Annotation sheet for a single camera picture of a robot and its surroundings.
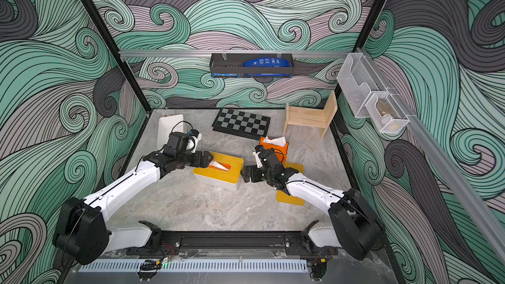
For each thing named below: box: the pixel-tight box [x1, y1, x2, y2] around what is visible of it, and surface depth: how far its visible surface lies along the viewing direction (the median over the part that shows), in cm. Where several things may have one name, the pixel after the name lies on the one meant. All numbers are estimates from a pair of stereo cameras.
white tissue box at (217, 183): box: [192, 171, 242, 192], surface depth 85 cm
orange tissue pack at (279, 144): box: [259, 135, 289, 164], surface depth 97 cm
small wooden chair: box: [282, 90, 338, 139], surface depth 103 cm
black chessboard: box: [211, 107, 271, 141], surface depth 112 cm
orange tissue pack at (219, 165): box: [208, 160, 232, 172], surface depth 87 cm
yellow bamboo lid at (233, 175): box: [192, 151, 245, 184], surface depth 86 cm
